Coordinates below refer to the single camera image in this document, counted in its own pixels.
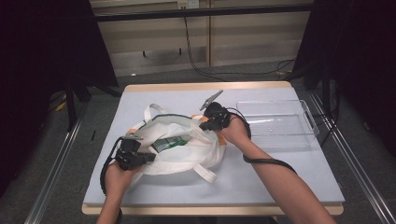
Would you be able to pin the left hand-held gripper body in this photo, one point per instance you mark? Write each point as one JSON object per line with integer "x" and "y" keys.
{"x": 129, "y": 152}

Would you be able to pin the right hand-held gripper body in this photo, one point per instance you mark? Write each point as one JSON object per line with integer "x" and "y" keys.
{"x": 218, "y": 115}

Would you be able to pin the white tote bag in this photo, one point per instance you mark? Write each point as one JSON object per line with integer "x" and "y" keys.
{"x": 183, "y": 155}

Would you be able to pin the person's right hand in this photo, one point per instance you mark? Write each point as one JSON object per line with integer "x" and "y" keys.
{"x": 235, "y": 132}

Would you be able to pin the person's left hand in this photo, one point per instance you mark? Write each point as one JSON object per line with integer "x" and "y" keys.
{"x": 120, "y": 179}

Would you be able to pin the green packets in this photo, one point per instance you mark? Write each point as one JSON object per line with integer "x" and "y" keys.
{"x": 171, "y": 143}

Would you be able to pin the wooden table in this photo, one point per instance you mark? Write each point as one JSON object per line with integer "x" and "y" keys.
{"x": 202, "y": 86}

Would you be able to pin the clear plastic tray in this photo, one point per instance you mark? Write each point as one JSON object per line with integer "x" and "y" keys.
{"x": 277, "y": 123}

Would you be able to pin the black metal stand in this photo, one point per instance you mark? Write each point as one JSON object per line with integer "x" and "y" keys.
{"x": 71, "y": 105}

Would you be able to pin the black horizontal bar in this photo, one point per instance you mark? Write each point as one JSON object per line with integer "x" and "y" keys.
{"x": 202, "y": 12}

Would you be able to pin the black curtain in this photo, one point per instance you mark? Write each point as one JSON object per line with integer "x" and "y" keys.
{"x": 358, "y": 46}
{"x": 34, "y": 62}

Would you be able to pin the metal floor rail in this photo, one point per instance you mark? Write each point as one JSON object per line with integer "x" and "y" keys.
{"x": 355, "y": 168}
{"x": 53, "y": 174}

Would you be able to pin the white wall socket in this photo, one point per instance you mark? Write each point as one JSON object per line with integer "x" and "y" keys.
{"x": 188, "y": 3}

